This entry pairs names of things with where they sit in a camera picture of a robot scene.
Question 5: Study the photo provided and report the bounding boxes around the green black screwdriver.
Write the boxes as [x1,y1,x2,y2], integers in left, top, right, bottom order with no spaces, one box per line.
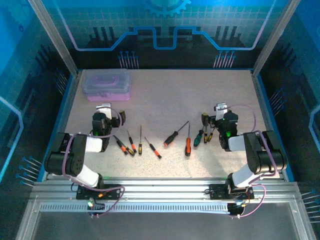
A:
[193,126,205,148]

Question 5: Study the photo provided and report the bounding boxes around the large orange black screwdriver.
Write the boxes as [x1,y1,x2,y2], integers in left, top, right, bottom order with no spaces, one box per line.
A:
[184,121,192,158]

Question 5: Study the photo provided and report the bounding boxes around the purple tool box clear lid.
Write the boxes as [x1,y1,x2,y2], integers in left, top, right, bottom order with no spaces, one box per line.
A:
[81,68,132,102]

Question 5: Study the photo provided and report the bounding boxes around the large black red screwdriver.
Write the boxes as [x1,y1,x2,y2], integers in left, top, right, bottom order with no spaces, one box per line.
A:
[163,120,190,148]

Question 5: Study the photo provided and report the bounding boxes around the small black connector board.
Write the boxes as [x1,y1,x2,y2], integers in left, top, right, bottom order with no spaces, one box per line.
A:
[227,201,247,220]
[86,197,106,218]

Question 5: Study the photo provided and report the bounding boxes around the aluminium framed grey panel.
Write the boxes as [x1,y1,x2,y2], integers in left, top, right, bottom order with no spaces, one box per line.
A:
[16,199,317,240]

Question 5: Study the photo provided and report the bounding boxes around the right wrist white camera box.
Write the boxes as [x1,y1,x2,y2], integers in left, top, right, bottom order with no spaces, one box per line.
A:
[213,101,230,121]

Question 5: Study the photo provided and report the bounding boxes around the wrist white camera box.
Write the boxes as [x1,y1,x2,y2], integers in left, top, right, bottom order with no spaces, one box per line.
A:
[213,101,230,121]
[95,102,113,120]

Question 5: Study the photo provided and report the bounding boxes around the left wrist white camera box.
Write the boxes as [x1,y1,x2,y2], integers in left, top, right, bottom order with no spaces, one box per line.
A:
[95,102,113,120]

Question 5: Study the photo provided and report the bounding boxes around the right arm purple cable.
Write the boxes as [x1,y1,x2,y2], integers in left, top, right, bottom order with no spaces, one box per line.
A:
[224,103,280,220]

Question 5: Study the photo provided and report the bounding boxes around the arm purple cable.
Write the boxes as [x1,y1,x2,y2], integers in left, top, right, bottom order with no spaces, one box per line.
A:
[224,103,280,220]
[61,107,126,218]

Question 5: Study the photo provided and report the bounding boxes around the aluminium table side rail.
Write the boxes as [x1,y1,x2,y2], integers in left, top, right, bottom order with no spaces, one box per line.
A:
[250,69,296,182]
[37,69,83,182]

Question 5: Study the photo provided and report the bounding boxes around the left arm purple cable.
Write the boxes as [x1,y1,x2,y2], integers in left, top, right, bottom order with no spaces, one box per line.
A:
[61,107,126,218]

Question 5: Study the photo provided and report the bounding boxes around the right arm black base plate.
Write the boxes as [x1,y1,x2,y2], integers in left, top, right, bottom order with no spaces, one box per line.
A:
[208,183,255,201]

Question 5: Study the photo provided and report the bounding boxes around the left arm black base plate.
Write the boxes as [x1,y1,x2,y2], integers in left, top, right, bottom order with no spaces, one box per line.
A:
[75,183,123,201]

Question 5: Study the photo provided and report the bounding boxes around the aluminium mounting rail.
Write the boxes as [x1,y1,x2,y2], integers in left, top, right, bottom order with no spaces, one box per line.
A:
[31,176,302,203]

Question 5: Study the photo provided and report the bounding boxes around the slotted grey cable duct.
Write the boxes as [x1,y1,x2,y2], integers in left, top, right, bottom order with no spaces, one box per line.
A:
[38,201,232,214]

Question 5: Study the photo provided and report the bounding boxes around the aluminium frame post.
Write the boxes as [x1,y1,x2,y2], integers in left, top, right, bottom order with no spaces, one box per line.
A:
[27,0,80,77]
[251,0,301,77]

